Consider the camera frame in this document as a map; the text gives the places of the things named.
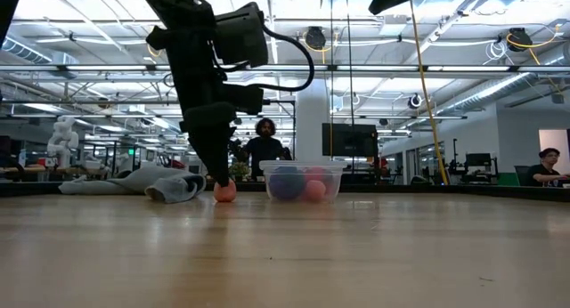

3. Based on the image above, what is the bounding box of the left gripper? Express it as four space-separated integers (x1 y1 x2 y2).
145 4 265 188

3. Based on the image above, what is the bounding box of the purple toy blackberry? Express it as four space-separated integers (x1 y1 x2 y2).
268 166 306 201

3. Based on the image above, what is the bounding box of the clear plastic tupperware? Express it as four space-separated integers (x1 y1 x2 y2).
259 159 347 205

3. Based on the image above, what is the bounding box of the small potted plant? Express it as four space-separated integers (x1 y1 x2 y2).
228 161 251 182

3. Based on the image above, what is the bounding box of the person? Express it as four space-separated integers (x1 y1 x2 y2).
229 118 294 183
526 147 570 188

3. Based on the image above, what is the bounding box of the grey cloth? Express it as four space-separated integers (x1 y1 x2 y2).
58 165 208 205

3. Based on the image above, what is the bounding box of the white column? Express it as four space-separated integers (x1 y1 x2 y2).
295 78 330 161

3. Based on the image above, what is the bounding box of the black monitor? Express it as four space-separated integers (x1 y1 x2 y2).
322 123 379 158

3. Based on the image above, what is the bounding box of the white robot figure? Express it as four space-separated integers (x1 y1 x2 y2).
46 115 80 169

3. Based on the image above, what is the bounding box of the black workstation with monitor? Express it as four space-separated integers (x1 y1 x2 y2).
448 138 501 187

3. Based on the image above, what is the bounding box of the green board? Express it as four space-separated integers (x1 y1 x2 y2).
497 172 520 188

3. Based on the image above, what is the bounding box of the black office chair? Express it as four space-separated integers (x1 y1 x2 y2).
514 165 533 187

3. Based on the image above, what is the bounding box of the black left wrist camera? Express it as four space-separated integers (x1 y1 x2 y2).
213 1 270 69

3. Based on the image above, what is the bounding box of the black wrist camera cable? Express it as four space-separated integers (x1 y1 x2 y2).
217 25 316 93

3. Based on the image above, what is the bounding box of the black ceiling cable reel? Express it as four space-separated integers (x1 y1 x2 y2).
304 26 328 51
507 27 533 53

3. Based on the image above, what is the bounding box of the black hanging cable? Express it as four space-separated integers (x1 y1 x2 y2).
345 0 356 126

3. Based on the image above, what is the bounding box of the black table frame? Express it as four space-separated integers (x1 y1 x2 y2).
0 181 570 203

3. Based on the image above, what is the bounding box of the yellow hanging cable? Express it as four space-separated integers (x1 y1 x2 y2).
408 0 450 186

